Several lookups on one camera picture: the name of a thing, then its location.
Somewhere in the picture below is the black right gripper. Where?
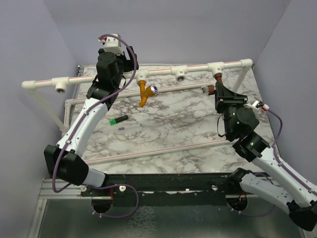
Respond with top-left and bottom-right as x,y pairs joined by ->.
214,83 -> 248,138

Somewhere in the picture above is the brown water faucet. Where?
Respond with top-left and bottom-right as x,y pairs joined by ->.
201,73 -> 225,96

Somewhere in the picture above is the orange water faucet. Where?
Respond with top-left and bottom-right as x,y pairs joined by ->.
137,80 -> 158,108

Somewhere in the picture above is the white PVC pipe frame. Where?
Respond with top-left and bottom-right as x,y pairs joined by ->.
21,59 -> 253,151

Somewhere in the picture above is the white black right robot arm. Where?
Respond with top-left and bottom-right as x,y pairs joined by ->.
214,82 -> 317,232

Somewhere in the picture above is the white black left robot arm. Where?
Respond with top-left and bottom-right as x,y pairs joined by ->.
44,47 -> 139,196

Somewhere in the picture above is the green black marker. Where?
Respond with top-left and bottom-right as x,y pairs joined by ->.
109,115 -> 129,125

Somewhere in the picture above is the purple white marker pen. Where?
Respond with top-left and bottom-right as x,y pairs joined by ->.
118,124 -> 142,131

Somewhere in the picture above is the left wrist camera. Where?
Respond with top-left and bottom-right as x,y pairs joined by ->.
98,37 -> 124,56

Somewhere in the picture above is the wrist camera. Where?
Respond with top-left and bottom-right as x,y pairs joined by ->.
244,100 -> 269,113
98,37 -> 124,56

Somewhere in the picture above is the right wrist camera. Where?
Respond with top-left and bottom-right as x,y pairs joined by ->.
244,100 -> 269,113

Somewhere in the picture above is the black table edge rail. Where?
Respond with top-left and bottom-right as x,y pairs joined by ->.
49,171 -> 278,206

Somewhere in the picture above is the aluminium frame rail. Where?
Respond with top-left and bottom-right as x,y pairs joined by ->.
27,178 -> 87,238

